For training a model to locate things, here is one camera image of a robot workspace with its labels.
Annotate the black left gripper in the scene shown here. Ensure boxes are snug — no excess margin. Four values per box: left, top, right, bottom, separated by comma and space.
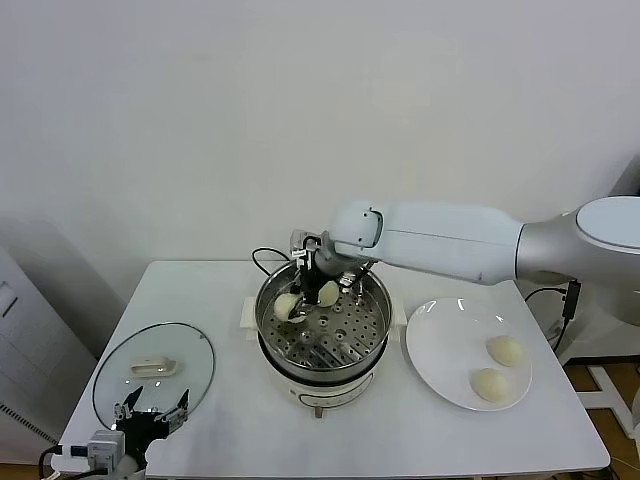
113, 387, 193, 444

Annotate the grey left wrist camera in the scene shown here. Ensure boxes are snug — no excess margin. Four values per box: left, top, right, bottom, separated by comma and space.
54, 429, 126, 471

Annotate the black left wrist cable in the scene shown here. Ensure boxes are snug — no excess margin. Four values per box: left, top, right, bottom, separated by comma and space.
39, 444, 66, 480

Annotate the stainless steel steamer basket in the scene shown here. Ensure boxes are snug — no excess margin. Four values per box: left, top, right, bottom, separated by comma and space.
254, 254, 394, 380

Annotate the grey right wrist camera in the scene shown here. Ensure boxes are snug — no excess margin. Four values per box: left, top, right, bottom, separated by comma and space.
289, 228, 324, 261

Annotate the black pot power cord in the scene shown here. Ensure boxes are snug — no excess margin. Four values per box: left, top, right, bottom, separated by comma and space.
251, 248, 294, 277

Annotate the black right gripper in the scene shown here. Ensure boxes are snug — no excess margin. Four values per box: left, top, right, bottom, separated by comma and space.
288, 255, 364, 322

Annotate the black power adapter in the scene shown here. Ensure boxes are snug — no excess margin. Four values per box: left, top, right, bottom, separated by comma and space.
562, 281, 581, 321

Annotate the white metal floor frame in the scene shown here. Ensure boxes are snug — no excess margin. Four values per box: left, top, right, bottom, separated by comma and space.
587, 365, 640, 437

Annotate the white cabinet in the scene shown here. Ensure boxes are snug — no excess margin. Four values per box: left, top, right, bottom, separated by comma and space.
0, 244, 99, 446

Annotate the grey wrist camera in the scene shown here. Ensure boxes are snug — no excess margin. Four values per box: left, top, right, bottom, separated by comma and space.
289, 228, 324, 261
54, 429, 126, 471

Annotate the white electric cooking pot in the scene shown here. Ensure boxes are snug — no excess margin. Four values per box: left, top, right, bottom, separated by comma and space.
241, 294, 405, 421

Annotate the white round plate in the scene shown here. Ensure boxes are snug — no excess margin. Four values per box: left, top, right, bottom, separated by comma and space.
405, 298, 534, 413

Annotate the round glass pot lid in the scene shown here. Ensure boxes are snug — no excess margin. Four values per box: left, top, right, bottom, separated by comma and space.
92, 322, 216, 431

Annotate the thin black cable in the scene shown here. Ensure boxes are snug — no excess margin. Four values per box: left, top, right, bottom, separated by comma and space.
552, 317, 571, 351
523, 287, 569, 304

